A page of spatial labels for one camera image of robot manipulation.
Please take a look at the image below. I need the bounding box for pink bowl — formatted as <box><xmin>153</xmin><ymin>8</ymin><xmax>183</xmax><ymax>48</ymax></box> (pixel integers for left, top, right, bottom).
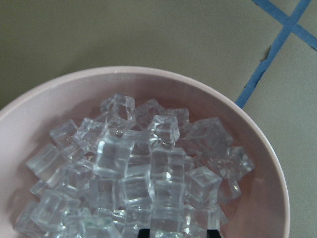
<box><xmin>0</xmin><ymin>66</ymin><xmax>290</xmax><ymax>238</ymax></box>

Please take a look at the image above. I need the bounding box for pile of ice cubes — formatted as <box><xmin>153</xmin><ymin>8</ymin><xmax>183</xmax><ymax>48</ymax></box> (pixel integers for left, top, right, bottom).
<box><xmin>15</xmin><ymin>94</ymin><xmax>255</xmax><ymax>238</ymax></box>

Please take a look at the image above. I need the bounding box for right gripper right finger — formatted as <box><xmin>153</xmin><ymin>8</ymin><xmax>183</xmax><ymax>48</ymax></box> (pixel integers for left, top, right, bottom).
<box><xmin>207</xmin><ymin>230</ymin><xmax>221</xmax><ymax>238</ymax></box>

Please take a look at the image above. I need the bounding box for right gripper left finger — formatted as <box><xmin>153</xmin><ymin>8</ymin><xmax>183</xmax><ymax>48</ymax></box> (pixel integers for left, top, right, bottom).
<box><xmin>138</xmin><ymin>229</ymin><xmax>150</xmax><ymax>238</ymax></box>

